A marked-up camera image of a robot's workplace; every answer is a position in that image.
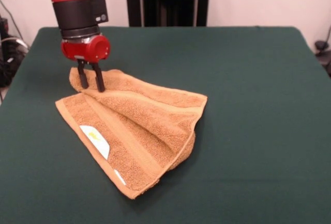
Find dark green table cloth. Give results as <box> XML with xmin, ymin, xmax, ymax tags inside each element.
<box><xmin>0</xmin><ymin>26</ymin><xmax>331</xmax><ymax>224</ymax></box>

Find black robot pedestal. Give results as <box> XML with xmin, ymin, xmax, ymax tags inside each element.
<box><xmin>121</xmin><ymin>0</ymin><xmax>215</xmax><ymax>27</ymax></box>

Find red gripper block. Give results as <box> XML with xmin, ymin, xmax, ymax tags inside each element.
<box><xmin>61</xmin><ymin>35</ymin><xmax>112</xmax><ymax>93</ymax></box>

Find tan terry towel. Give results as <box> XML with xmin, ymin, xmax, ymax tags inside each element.
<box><xmin>55</xmin><ymin>66</ymin><xmax>208</xmax><ymax>200</ymax></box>

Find small black adapter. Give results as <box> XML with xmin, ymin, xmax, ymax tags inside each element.
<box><xmin>0</xmin><ymin>17</ymin><xmax>10</xmax><ymax>36</ymax></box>

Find black cable heap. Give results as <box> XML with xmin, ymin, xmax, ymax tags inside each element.
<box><xmin>0</xmin><ymin>0</ymin><xmax>29</xmax><ymax>88</ymax></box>

